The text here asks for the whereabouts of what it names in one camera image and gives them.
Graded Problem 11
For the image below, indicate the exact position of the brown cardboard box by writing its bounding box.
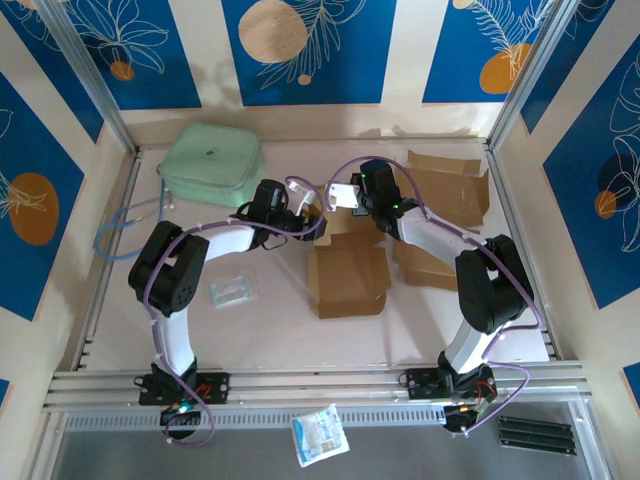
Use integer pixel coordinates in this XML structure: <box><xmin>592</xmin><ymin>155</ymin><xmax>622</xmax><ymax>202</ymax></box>
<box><xmin>305</xmin><ymin>188</ymin><xmax>392</xmax><ymax>320</ymax></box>
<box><xmin>392</xmin><ymin>148</ymin><xmax>490</xmax><ymax>292</ymax></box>

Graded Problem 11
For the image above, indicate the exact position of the mint green zipper case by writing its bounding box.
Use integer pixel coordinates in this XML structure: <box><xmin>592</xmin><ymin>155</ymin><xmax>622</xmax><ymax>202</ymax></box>
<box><xmin>158</xmin><ymin>122</ymin><xmax>265</xmax><ymax>210</ymax></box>

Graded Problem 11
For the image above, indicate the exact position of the clear plastic packet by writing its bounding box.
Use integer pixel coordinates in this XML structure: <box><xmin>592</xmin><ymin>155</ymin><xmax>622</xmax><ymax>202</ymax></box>
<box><xmin>208</xmin><ymin>267</ymin><xmax>262</xmax><ymax>311</ymax></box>

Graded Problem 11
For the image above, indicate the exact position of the blue tube stethoscope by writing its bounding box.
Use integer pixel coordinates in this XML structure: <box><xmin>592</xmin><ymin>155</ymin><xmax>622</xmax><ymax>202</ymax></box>
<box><xmin>93</xmin><ymin>175</ymin><xmax>177</xmax><ymax>261</ymax></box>

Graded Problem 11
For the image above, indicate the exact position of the white blue sachet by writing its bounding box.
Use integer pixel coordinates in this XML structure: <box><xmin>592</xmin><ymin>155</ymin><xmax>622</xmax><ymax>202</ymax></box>
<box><xmin>290</xmin><ymin>403</ymin><xmax>351</xmax><ymax>469</ymax></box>

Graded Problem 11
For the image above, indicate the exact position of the black ribbed block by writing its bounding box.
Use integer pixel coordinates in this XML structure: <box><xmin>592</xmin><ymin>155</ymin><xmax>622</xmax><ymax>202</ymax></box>
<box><xmin>497</xmin><ymin>414</ymin><xmax>577</xmax><ymax>457</ymax></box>

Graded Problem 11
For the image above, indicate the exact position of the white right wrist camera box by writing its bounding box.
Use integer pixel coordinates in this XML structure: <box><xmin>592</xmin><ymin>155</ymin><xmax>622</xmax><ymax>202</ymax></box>
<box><xmin>327</xmin><ymin>182</ymin><xmax>362</xmax><ymax>212</ymax></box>

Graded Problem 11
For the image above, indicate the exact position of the aluminium table side rail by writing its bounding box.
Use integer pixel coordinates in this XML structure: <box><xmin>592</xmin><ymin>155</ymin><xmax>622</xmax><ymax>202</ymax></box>
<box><xmin>483</xmin><ymin>139</ymin><xmax>565</xmax><ymax>362</ymax></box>
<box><xmin>74</xmin><ymin>149</ymin><xmax>146</xmax><ymax>372</ymax></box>

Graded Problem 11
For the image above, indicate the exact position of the aluminium frame rail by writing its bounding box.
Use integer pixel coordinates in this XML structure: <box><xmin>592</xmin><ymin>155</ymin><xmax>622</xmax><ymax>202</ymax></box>
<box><xmin>42</xmin><ymin>359</ymin><xmax>594</xmax><ymax>414</ymax></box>

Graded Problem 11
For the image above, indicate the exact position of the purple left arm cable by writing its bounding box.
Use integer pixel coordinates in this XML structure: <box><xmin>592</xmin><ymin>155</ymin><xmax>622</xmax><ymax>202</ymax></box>
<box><xmin>142</xmin><ymin>174</ymin><xmax>331</xmax><ymax>449</ymax></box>

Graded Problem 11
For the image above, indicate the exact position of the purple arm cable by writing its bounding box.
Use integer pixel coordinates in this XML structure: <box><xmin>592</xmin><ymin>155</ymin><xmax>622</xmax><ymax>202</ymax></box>
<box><xmin>142</xmin><ymin>174</ymin><xmax>331</xmax><ymax>449</ymax></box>
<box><xmin>327</xmin><ymin>157</ymin><xmax>546</xmax><ymax>437</ymax></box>

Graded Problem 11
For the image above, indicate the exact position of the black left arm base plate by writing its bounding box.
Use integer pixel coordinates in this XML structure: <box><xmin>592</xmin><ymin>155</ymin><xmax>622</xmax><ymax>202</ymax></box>
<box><xmin>138</xmin><ymin>370</ymin><xmax>231</xmax><ymax>406</ymax></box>

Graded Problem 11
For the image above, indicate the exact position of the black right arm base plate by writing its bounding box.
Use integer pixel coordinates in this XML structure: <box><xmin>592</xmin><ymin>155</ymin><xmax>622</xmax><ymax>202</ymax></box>
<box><xmin>399</xmin><ymin>367</ymin><xmax>497</xmax><ymax>401</ymax></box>

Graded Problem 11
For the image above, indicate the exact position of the aluminium frame post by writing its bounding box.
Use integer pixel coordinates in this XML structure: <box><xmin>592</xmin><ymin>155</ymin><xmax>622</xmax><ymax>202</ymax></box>
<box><xmin>37</xmin><ymin>0</ymin><xmax>140</xmax><ymax>154</ymax></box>
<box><xmin>485</xmin><ymin>0</ymin><xmax>584</xmax><ymax>151</ymax></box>

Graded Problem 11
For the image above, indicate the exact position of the grey slotted cable duct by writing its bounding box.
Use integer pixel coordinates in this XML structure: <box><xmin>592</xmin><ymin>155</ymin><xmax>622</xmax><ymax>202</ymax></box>
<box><xmin>62</xmin><ymin>404</ymin><xmax>451</xmax><ymax>431</ymax></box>

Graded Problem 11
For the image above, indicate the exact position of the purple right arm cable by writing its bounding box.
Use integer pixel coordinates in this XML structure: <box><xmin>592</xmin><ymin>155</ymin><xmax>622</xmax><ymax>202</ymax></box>
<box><xmin>327</xmin><ymin>157</ymin><xmax>546</xmax><ymax>437</ymax></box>

